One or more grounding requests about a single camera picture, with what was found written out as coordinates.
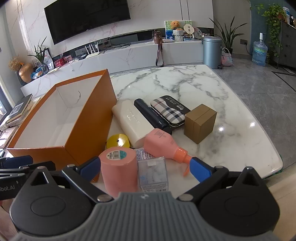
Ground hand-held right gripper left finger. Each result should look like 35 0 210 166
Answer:
23 156 111 204

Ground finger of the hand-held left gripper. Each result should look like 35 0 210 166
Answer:
0 155 33 169
0 163 35 181

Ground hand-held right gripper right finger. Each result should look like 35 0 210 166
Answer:
176 157 264 202

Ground pink cylindrical container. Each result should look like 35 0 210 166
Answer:
99 147 138 198

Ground yellow tape roll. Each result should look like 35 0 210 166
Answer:
106 134 131 150

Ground orange cardboard box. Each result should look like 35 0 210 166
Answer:
6 68 117 183

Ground gold brown box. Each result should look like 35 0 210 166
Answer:
184 104 217 144

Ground clear plastic box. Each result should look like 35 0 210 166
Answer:
137 156 169 193

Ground pink pump bottle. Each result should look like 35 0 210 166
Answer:
143 128 193 177

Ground cream oblong case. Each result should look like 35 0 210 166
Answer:
112 100 155 147

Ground plaid zip case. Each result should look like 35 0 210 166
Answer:
150 95 191 128

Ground dark shampoo bottle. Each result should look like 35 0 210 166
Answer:
134 98 173 135

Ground stack of books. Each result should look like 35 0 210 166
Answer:
5 112 25 127
6 98 36 124

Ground black book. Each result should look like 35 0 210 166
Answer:
10 93 33 117

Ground gold vase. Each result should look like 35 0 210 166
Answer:
18 63 35 84

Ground dried flowers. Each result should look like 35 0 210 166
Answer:
9 57 25 71

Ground leafy plant in glass vase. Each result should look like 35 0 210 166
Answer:
28 37 50 74

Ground white router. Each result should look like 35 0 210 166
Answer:
84 44 100 59

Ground pink woven basket bag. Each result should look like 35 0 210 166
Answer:
221 47 233 67

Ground grey pedal bin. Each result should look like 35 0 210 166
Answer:
202 35 223 69

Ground marble television console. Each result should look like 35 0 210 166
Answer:
20 29 208 98

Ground water jug with pump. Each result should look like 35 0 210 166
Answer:
252 33 269 67

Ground potted snake plant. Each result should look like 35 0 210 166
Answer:
209 16 248 55

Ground white round hand fan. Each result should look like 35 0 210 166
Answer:
184 24 195 39

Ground painted canvas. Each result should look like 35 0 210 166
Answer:
164 20 193 40

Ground black television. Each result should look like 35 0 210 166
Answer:
44 0 131 45

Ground grey cabinet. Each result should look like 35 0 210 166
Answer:
276 20 296 69

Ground green pothos plant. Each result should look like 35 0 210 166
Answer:
261 3 287 56

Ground trailing vine plant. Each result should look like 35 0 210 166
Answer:
248 0 265 11

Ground dark window frame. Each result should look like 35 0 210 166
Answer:
0 80 14 115

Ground black picture frame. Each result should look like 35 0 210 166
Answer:
44 48 54 68

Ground brown leather case with strap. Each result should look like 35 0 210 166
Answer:
153 30 165 68

